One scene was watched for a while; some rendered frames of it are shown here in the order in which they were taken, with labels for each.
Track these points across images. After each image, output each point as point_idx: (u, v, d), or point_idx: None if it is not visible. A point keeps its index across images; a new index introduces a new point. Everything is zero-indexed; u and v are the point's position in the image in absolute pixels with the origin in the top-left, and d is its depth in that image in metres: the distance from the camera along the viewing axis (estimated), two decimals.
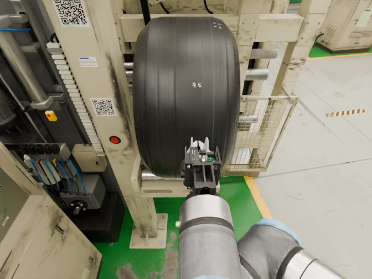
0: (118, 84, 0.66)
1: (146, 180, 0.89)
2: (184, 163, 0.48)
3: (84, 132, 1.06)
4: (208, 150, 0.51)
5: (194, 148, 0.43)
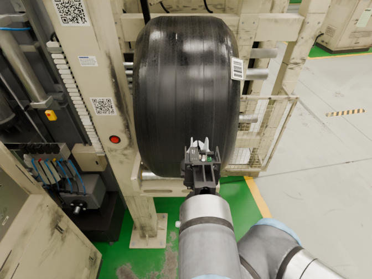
0: (118, 83, 0.66)
1: (145, 170, 0.88)
2: (184, 163, 0.48)
3: (84, 131, 1.06)
4: (208, 150, 0.51)
5: (194, 148, 0.43)
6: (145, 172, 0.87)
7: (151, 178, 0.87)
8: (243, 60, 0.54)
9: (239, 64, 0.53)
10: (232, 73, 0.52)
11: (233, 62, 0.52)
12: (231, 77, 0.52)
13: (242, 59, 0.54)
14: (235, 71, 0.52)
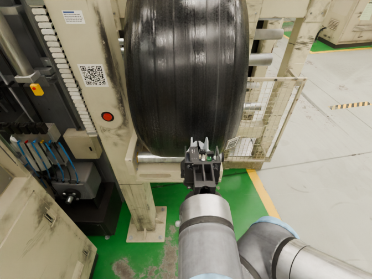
0: (109, 47, 0.59)
1: None
2: (184, 163, 0.48)
3: (77, 113, 0.98)
4: (208, 150, 0.51)
5: (194, 147, 0.43)
6: None
7: None
8: (239, 137, 0.57)
9: (235, 140, 0.58)
10: (225, 148, 0.60)
11: (228, 143, 0.57)
12: (224, 149, 0.61)
13: (239, 136, 0.57)
14: (229, 145, 0.60)
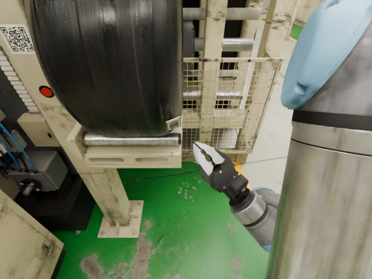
0: None
1: (88, 140, 0.71)
2: (223, 157, 0.56)
3: None
4: (197, 161, 0.55)
5: (215, 165, 0.62)
6: (89, 143, 0.71)
7: (99, 145, 0.74)
8: (180, 117, 0.52)
9: (176, 121, 0.54)
10: (168, 129, 0.56)
11: (169, 124, 0.53)
12: (167, 129, 0.57)
13: (179, 117, 0.52)
14: (171, 126, 0.56)
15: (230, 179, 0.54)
